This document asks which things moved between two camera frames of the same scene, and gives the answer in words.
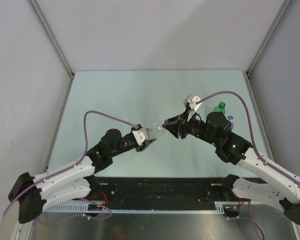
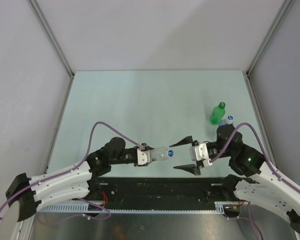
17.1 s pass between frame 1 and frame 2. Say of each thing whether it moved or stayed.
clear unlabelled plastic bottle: moved
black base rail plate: stayed
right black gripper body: moved
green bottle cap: stayed
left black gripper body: moved
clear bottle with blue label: stayed
